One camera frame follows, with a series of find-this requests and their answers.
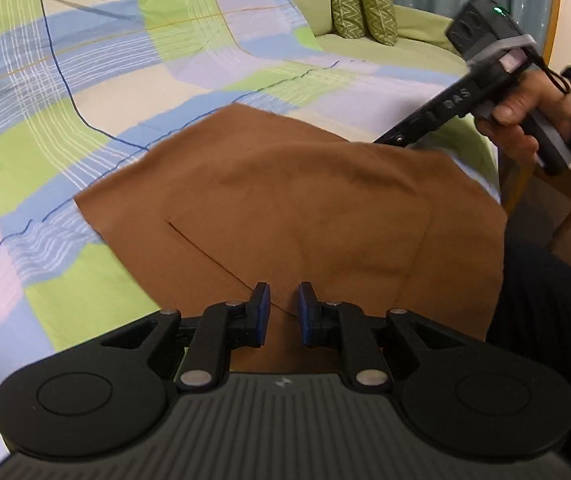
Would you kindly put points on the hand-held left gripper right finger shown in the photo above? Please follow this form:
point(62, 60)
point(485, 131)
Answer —
point(306, 312)

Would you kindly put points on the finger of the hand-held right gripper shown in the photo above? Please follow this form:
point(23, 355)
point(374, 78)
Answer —
point(398, 136)

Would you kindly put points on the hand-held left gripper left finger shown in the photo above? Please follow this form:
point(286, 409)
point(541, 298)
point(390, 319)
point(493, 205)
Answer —
point(263, 310)

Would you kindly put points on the light brown cloth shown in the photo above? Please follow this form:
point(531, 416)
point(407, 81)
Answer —
point(290, 200)

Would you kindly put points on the person's right hand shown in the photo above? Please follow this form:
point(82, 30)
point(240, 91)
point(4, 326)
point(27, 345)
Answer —
point(520, 105)

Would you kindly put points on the green covered sofa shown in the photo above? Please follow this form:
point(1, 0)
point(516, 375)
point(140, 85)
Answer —
point(415, 35)

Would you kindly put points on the white wooden chair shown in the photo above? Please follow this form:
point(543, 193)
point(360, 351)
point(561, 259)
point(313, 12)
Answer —
point(565, 35)

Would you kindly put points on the person's leg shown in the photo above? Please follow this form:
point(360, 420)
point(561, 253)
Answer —
point(540, 320)

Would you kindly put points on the checked pastel bedsheet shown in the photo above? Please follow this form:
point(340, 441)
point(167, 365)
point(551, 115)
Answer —
point(115, 60)

